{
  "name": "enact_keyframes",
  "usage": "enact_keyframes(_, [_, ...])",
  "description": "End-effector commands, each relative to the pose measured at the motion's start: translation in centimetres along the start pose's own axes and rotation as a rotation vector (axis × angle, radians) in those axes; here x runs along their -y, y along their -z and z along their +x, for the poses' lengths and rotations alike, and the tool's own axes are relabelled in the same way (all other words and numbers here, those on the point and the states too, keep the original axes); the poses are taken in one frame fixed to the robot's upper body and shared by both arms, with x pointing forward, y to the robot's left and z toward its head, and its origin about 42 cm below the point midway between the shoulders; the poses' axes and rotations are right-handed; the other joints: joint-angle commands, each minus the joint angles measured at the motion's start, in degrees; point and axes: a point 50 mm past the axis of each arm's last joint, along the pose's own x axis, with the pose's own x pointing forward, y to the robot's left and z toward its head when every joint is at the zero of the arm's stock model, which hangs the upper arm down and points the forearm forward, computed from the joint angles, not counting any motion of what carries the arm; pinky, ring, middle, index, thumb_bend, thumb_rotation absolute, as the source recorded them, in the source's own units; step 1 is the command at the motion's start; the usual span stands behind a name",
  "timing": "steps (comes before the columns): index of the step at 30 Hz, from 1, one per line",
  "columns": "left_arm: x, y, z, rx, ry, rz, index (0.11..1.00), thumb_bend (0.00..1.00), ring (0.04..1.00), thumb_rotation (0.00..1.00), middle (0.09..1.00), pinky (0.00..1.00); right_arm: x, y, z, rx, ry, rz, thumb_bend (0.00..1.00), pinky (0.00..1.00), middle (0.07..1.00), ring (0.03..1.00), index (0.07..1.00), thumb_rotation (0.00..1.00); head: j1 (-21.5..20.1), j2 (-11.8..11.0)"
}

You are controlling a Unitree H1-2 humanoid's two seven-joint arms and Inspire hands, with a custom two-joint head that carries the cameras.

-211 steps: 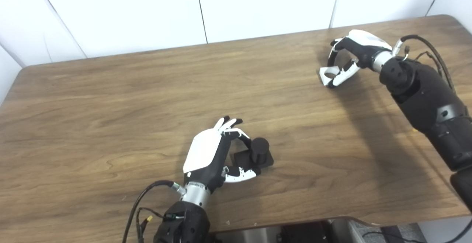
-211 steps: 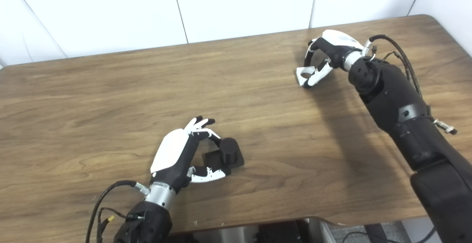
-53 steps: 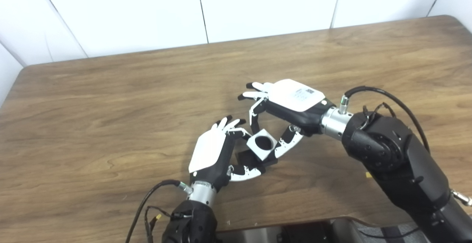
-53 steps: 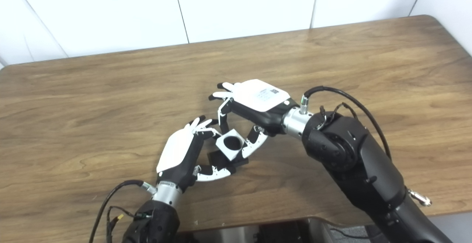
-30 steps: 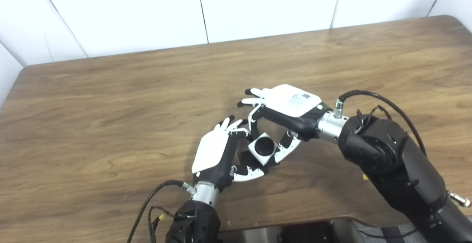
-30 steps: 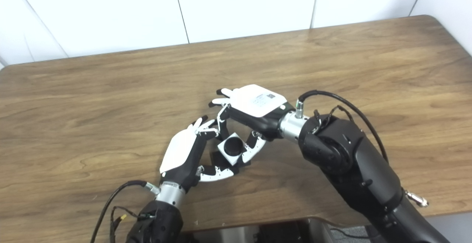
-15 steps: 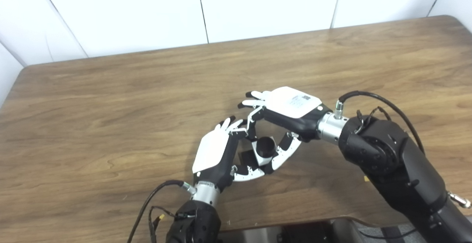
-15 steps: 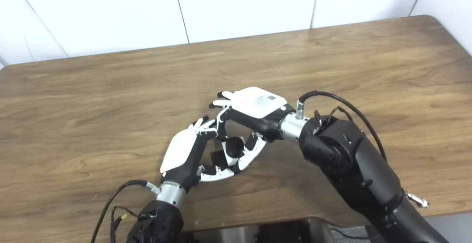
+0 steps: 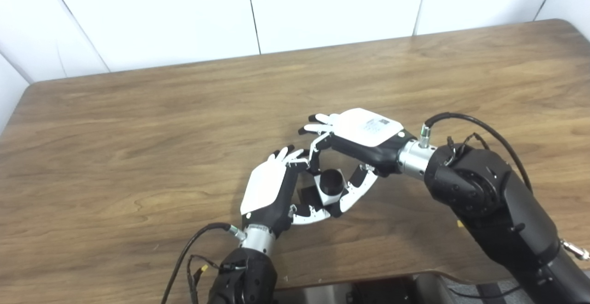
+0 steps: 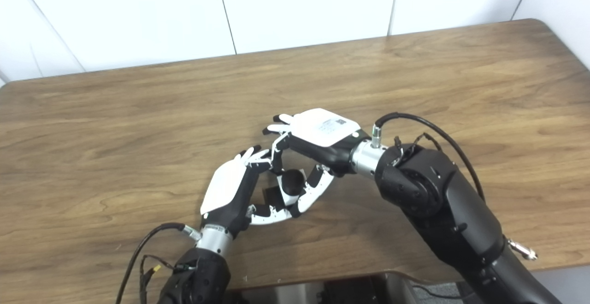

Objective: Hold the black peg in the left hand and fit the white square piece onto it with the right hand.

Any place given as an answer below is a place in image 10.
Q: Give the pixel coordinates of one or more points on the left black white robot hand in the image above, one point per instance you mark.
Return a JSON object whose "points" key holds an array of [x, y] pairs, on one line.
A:
{"points": [[228, 188]]}

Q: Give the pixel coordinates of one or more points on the black robot torso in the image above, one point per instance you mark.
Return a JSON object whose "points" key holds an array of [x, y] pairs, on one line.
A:
{"points": [[345, 292]]}

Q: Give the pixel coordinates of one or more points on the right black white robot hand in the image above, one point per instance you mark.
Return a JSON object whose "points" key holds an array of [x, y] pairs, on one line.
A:
{"points": [[322, 131]]}

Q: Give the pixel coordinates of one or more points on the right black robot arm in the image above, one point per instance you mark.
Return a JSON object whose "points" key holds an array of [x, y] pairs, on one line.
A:
{"points": [[442, 207]]}

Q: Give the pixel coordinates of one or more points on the white square piece with hole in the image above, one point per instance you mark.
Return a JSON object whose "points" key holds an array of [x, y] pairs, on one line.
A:
{"points": [[289, 199]]}

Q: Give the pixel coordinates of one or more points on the silver plug connector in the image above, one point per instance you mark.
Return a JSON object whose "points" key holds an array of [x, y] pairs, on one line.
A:
{"points": [[523, 249]]}

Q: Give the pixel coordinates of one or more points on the black peg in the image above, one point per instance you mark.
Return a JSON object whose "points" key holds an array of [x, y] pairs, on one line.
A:
{"points": [[291, 181]]}

